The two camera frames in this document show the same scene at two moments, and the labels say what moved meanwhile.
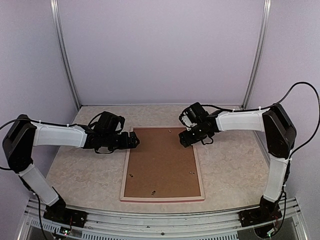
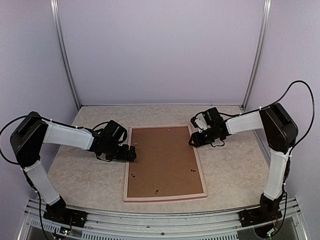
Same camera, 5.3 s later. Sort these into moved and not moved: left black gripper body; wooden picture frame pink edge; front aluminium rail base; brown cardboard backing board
Moved: left black gripper body
Not moved: wooden picture frame pink edge; front aluminium rail base; brown cardboard backing board
